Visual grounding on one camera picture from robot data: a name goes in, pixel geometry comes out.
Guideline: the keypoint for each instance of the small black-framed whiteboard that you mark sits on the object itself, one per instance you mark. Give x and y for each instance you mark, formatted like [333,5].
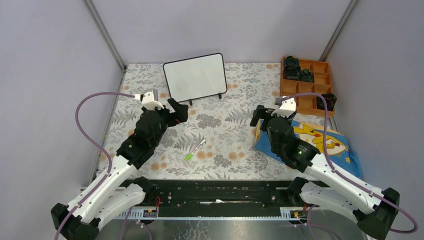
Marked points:
[196,77]

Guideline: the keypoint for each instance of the green marker cap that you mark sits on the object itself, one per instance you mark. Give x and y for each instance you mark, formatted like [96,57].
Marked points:
[188,157]

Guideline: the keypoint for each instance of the orange wooden compartment tray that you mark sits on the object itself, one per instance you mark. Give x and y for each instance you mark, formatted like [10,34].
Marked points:
[307,104]

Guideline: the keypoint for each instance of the blue yellow cartoon cloth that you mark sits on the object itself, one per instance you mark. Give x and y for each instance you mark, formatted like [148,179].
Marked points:
[337,145]

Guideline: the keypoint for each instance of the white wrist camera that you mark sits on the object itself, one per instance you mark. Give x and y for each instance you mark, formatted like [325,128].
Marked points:
[287,107]
[150,99]

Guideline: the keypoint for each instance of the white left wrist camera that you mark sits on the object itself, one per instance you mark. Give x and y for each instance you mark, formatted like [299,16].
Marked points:
[150,99]

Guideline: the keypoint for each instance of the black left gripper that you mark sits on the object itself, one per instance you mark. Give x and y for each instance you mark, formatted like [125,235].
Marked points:
[180,115]

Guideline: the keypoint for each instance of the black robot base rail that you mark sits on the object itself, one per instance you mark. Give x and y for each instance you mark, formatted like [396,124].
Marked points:
[218,199]

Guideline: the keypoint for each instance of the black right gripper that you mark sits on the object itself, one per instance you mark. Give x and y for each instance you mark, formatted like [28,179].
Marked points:
[262,113]

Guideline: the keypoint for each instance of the floral patterned table mat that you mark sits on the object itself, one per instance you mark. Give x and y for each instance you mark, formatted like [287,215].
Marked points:
[228,152]

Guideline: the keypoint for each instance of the black object tray right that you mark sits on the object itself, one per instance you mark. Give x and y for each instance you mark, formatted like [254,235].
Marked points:
[328,99]

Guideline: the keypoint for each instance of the black object tray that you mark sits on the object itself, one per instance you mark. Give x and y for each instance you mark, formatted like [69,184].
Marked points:
[306,75]
[292,72]
[328,99]
[291,60]

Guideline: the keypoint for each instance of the left aluminium frame post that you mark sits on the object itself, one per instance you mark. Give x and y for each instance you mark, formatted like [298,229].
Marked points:
[94,14]

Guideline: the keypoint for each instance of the aluminium frame post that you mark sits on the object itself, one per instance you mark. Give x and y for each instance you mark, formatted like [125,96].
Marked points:
[94,14]
[338,29]

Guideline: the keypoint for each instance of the right aluminium frame post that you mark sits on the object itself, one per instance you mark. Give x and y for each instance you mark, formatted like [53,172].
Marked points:
[338,29]

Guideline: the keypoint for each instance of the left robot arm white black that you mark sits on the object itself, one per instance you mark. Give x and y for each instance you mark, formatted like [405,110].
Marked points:
[84,216]

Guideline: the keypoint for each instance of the black object tray top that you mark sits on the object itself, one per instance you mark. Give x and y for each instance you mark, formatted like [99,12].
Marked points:
[291,60]

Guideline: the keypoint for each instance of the white marker pen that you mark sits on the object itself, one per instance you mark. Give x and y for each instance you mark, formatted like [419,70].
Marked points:
[198,146]

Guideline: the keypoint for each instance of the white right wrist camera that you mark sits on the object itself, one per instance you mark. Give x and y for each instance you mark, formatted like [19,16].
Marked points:
[287,107]

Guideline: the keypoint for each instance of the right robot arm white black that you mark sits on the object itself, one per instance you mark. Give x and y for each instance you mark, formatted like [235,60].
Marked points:
[371,208]

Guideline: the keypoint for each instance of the black object tray middle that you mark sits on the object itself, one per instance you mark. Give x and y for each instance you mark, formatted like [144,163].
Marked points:
[306,75]

